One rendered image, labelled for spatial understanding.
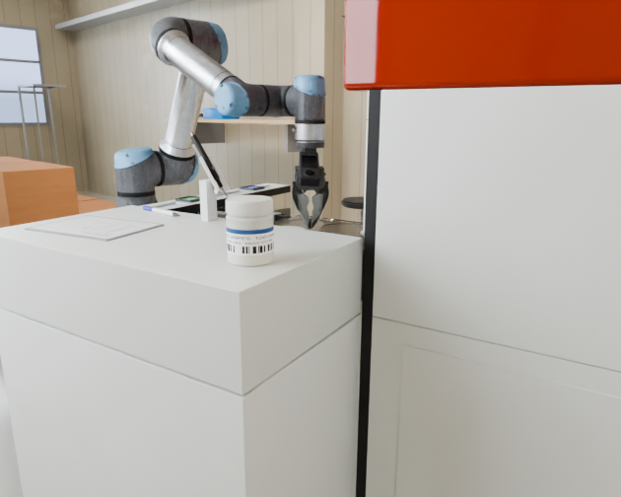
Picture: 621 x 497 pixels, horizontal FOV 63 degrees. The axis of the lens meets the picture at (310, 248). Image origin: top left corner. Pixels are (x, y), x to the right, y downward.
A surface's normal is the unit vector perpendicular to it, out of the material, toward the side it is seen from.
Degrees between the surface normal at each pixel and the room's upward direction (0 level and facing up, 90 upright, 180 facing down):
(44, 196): 90
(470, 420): 90
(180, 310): 90
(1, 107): 90
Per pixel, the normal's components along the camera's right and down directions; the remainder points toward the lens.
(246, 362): 0.85, 0.14
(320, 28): -0.70, 0.18
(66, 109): 0.72, 0.18
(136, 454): -0.53, 0.22
